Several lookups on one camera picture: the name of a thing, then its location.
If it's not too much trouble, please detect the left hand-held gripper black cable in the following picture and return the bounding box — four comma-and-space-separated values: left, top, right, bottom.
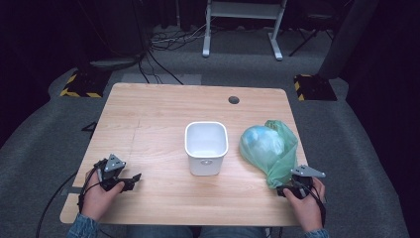
35, 160, 102, 238

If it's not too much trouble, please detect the black tripod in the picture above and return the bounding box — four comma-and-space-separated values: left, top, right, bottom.
288, 28, 335, 58

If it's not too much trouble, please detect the white metal stand frame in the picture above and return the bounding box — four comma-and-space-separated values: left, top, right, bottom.
201, 0, 287, 61

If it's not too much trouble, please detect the green plastic trash bag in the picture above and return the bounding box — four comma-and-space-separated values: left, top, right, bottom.
239, 119, 299, 189

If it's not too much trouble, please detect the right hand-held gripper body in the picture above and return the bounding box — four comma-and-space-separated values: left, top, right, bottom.
289, 164, 327, 199

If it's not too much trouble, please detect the grey flat stand base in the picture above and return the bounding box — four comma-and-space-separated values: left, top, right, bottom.
88, 57, 147, 72

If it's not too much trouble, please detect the right hand-held gripper black cable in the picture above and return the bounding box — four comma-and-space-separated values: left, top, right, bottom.
291, 179, 328, 229

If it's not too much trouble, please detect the person's left hand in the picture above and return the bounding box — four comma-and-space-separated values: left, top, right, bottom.
80, 171, 126, 222

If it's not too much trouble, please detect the black yellow striped base plate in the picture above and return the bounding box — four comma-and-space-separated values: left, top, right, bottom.
293, 73, 339, 102
59, 67, 112, 99

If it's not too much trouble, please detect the bundle of floor cables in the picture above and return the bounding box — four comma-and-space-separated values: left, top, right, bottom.
137, 22, 220, 85

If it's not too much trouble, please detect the grey slanted pole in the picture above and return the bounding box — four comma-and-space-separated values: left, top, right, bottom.
317, 0, 380, 79

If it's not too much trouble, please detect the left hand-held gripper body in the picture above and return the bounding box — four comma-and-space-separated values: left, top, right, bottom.
93, 153, 129, 192

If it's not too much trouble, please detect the white plastic bin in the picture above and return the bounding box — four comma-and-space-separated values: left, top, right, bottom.
183, 121, 230, 178

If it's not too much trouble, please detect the black bracket under table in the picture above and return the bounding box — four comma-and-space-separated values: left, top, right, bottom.
81, 121, 99, 140

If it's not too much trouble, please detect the person's right hand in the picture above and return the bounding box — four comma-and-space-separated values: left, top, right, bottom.
282, 177, 327, 233

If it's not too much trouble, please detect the hand-held gripper black cable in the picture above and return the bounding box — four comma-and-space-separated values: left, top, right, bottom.
35, 160, 102, 238
291, 179, 328, 229

